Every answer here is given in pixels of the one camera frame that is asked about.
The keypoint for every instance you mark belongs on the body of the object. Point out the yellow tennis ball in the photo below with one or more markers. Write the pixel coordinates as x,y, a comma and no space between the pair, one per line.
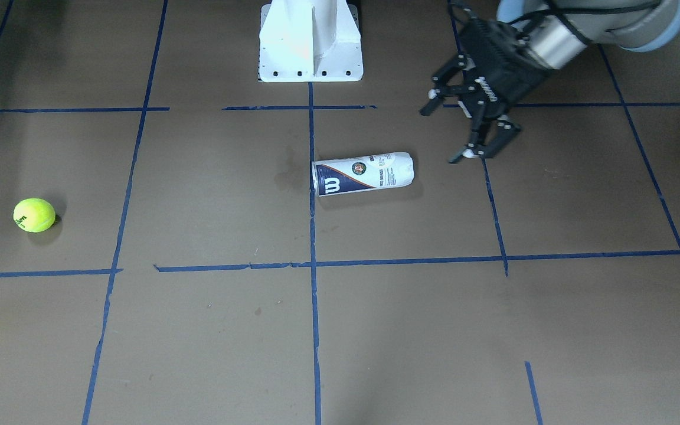
34,215

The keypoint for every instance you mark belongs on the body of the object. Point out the white pedestal column base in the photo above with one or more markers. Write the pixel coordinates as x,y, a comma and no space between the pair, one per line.
302,41

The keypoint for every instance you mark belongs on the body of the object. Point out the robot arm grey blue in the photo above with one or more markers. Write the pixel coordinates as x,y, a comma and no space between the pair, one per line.
555,32

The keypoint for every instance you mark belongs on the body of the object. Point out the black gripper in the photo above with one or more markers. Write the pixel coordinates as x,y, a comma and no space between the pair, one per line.
520,80

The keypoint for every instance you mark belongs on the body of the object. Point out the white blue tennis ball can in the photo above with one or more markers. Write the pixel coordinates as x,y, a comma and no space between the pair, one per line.
361,174

